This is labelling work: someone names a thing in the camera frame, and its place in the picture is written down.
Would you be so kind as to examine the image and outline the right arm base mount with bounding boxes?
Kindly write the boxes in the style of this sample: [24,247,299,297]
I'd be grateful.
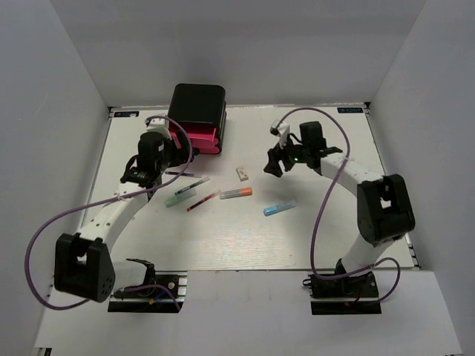
[302,272,381,316]

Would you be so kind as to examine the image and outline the orange highlighter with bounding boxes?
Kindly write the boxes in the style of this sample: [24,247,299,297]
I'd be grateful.
[220,187,253,200]

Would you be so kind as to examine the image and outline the green highlighter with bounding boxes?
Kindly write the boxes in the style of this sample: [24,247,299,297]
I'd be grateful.
[165,189,197,208]

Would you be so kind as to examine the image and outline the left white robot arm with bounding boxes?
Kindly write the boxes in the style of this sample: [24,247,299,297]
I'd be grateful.
[53,131,193,303]

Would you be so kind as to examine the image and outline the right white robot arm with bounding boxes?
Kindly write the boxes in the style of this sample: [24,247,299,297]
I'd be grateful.
[263,121,415,296]

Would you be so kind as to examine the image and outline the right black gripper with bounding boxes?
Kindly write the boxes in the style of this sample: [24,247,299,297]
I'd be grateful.
[264,131,309,177]

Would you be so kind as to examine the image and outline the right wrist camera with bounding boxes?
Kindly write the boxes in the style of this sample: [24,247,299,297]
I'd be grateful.
[269,119,290,148]

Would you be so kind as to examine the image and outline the green gel pen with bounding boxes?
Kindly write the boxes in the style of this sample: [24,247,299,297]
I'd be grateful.
[174,177,211,196]

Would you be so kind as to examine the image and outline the blue highlighter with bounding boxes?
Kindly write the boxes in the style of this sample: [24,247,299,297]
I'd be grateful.
[263,201,296,217]

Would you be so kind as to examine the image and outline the white eraser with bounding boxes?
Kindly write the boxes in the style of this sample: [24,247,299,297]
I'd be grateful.
[236,166,249,182]

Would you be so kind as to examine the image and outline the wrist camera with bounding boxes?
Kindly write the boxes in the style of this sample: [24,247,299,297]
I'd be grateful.
[145,117,170,136]
[269,119,290,148]

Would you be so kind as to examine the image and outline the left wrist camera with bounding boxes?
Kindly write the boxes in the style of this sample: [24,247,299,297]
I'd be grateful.
[145,117,170,136]

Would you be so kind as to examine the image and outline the red gel pen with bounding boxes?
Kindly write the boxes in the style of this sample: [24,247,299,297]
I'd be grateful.
[186,189,221,212]

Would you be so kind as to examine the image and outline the pink top drawer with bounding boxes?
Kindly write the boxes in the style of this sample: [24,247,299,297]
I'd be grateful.
[182,123,217,141]

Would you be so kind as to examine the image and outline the purple gel pen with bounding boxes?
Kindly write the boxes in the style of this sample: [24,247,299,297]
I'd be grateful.
[165,171,202,178]

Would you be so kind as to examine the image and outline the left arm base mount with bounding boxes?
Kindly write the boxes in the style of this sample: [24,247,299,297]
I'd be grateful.
[108,271,188,314]

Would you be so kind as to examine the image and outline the pink bottom drawer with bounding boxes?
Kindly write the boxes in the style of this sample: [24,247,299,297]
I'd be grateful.
[193,147,221,156]

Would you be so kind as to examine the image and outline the black drawer cabinet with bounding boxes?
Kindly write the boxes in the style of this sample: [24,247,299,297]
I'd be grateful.
[167,83,226,150]

